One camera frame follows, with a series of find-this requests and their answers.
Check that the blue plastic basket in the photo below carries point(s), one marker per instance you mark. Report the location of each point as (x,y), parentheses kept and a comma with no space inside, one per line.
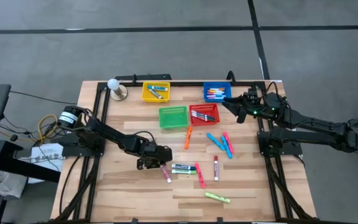
(227,85)

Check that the blue highlighter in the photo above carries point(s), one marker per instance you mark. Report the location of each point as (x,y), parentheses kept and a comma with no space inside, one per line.
(227,151)
(215,141)

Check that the green plastic basket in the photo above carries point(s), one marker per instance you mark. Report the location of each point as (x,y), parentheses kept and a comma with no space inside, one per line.
(173,117)

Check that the white paper sheet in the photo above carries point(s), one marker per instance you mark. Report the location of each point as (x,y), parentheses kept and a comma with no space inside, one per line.
(48,155)

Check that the thin red marker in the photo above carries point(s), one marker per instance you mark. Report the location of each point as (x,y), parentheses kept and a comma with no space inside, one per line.
(199,118)

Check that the black clamp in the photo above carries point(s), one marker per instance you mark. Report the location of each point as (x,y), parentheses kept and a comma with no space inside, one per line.
(230,76)

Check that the thin green marker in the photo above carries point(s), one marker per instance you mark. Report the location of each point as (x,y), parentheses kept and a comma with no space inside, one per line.
(208,118)

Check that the red plastic basket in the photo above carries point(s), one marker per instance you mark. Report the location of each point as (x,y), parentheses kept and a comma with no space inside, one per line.
(211,107)

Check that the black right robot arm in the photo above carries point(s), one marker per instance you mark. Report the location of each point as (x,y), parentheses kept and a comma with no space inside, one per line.
(315,124)

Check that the black Expo marker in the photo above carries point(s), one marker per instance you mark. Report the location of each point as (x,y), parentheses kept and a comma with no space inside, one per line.
(156,93)

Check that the thin blue Expo marker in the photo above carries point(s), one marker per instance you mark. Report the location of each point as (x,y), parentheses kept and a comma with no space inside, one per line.
(201,113)

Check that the white bulb lamp brass base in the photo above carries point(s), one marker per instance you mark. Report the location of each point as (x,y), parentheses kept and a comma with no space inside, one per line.
(113,84)

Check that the thick green Expo marker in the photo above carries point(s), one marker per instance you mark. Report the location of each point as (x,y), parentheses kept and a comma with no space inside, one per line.
(183,171)

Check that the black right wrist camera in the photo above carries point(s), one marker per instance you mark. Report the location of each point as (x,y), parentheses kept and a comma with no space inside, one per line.
(252,91)

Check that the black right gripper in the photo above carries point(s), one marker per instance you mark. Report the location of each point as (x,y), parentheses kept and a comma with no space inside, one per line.
(255,105)

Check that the thick red Expo marker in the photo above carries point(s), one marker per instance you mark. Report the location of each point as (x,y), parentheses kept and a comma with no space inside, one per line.
(216,168)

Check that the yellow plastic basket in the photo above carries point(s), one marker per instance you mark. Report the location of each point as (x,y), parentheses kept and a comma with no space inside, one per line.
(164,97)

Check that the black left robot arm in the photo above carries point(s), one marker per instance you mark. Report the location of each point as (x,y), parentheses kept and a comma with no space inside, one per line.
(110,133)

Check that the thick blue Expo marker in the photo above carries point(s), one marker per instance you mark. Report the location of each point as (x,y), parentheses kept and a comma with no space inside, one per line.
(183,167)

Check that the magenta Expo marker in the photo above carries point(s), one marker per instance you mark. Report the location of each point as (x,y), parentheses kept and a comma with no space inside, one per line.
(166,174)

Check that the white plastic bag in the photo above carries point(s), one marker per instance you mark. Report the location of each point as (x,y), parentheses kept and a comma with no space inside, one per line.
(6,183)

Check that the orange highlighter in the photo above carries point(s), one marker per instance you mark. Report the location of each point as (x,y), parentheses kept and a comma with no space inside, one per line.
(188,137)

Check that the pink highlighter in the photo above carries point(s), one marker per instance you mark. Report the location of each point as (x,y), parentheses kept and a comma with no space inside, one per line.
(228,142)
(200,175)

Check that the small orange white marker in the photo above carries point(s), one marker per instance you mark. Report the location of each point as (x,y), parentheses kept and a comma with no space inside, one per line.
(217,89)

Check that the black power strip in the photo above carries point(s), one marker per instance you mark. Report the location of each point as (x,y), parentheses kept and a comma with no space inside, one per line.
(143,76)

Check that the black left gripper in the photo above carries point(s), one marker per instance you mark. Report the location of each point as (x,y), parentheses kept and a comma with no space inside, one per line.
(154,154)

